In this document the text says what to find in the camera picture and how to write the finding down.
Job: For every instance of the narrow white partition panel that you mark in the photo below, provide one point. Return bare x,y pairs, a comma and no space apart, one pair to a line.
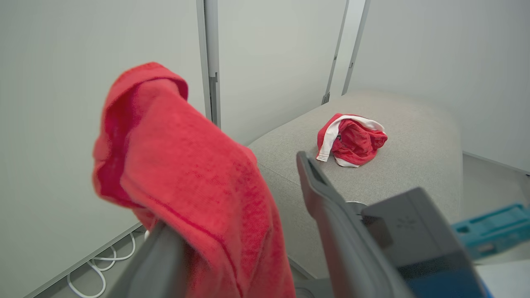
277,62

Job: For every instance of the red garment with white trim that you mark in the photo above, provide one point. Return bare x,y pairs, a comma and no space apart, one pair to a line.
354,140

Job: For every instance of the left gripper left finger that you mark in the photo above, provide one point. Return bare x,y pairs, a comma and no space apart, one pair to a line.
159,269

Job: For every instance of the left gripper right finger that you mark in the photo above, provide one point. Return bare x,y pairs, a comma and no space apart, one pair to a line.
339,244

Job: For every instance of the teal plastic crate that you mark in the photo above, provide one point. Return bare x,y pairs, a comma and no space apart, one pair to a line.
495,229

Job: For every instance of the grey partition leg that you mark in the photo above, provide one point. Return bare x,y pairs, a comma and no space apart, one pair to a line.
326,98
214,99

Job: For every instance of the plain red garment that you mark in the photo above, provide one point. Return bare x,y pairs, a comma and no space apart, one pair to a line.
186,178

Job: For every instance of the grey fabric sofa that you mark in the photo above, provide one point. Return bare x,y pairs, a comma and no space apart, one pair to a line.
397,178

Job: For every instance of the wide white partition panel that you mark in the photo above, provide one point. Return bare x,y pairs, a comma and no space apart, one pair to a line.
62,103

